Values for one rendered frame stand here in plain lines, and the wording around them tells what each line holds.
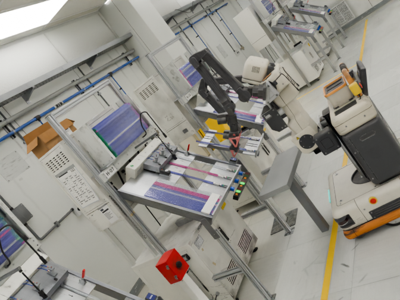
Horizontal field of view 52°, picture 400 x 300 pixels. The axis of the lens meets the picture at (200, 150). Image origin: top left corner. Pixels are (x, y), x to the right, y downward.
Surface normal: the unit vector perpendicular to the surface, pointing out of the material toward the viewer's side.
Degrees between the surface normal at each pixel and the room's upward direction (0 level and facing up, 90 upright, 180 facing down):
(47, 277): 47
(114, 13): 90
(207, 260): 90
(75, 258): 90
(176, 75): 90
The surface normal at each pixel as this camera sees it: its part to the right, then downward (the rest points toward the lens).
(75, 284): 0.11, -0.84
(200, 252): 0.71, -0.42
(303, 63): -0.36, 0.47
